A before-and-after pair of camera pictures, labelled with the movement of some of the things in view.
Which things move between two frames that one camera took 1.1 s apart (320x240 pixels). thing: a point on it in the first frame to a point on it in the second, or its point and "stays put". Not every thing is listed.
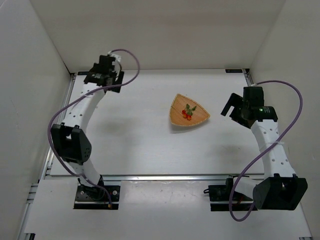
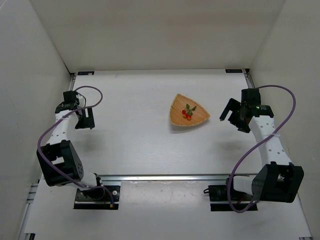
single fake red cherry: x=184 y=114 stays put
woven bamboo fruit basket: x=179 y=104 stays put
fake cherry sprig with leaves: x=189 y=111 stays put
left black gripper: x=116 y=83 to x=86 y=118
